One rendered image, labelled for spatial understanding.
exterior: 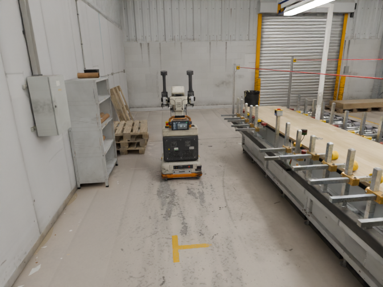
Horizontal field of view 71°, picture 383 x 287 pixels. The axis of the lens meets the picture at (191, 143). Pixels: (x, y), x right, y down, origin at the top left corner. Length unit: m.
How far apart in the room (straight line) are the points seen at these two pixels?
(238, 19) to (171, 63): 2.81
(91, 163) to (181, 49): 6.84
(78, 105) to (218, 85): 7.11
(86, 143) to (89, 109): 0.48
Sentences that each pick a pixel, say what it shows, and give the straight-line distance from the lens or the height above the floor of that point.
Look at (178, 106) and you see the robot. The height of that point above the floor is 1.09.
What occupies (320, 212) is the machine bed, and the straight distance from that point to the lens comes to 3.11.
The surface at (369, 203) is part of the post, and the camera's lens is 2.08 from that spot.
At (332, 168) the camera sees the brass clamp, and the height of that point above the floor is 0.95.
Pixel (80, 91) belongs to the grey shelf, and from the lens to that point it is 3.90.
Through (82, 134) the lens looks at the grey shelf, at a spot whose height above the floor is 0.83.
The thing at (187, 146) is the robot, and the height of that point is 0.53.
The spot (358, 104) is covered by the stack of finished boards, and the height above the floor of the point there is 0.27.
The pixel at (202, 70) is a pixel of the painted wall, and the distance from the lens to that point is 10.19.
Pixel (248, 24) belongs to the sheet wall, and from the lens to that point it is 10.65.
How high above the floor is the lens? 1.77
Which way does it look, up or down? 17 degrees down
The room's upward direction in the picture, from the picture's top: 1 degrees counter-clockwise
